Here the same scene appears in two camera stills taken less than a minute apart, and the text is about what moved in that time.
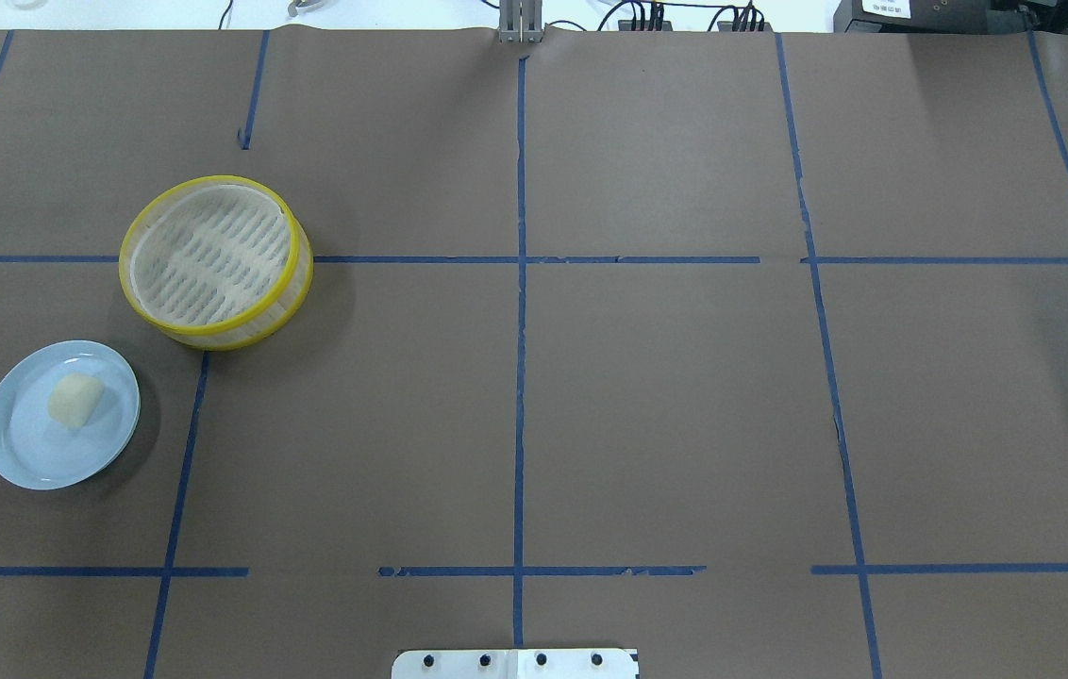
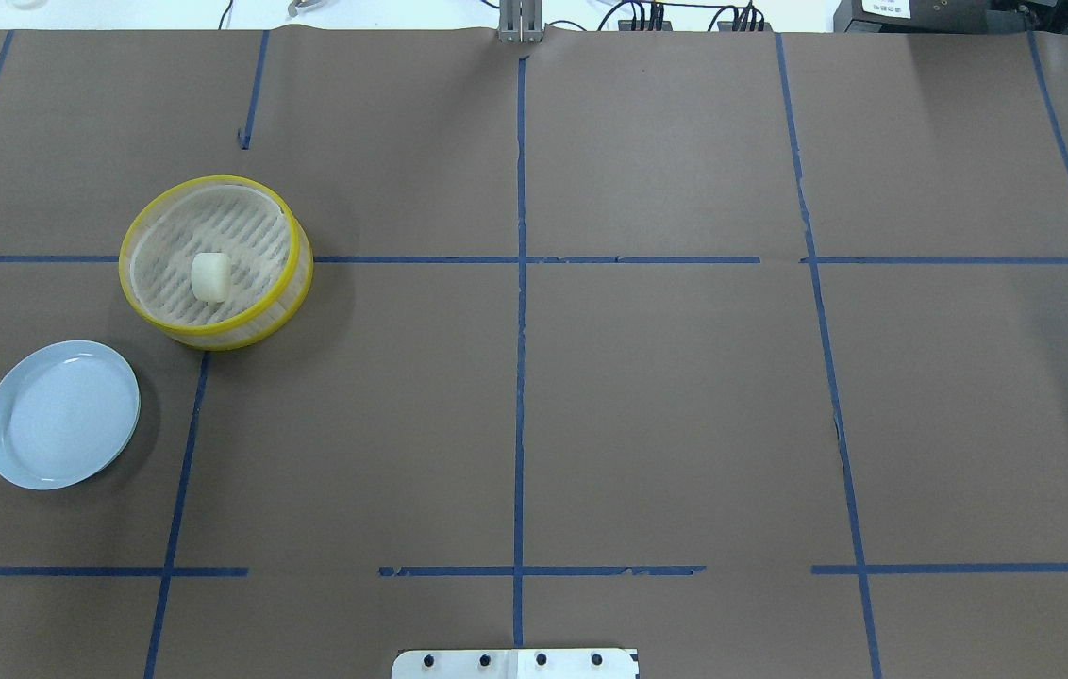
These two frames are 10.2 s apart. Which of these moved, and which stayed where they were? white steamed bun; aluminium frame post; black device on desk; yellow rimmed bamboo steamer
Moved: white steamed bun
Stayed: black device on desk; aluminium frame post; yellow rimmed bamboo steamer
